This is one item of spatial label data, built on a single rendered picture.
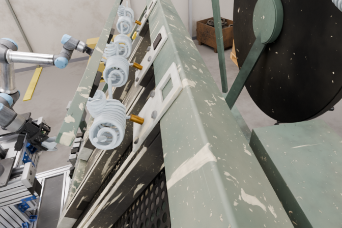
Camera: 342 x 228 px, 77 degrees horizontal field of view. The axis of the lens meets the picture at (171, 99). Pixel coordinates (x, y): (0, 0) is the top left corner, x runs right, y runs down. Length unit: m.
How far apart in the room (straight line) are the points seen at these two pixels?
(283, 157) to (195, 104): 0.19
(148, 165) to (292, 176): 0.31
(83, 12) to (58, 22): 0.56
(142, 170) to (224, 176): 0.34
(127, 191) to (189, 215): 0.39
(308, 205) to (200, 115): 0.20
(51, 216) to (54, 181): 0.37
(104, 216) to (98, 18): 4.76
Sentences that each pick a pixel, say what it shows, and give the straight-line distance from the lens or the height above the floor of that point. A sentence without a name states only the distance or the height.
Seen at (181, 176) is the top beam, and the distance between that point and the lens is 0.31.
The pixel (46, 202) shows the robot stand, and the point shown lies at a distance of 2.55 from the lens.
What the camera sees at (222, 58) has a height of 1.23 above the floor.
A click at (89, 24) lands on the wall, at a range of 5.28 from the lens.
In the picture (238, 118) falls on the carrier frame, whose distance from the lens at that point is 2.05.
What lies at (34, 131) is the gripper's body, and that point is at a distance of 1.16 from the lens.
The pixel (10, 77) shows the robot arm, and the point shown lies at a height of 1.38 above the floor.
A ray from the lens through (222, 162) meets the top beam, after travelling 0.27.
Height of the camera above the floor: 2.12
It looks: 36 degrees down
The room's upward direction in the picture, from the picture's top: 5 degrees counter-clockwise
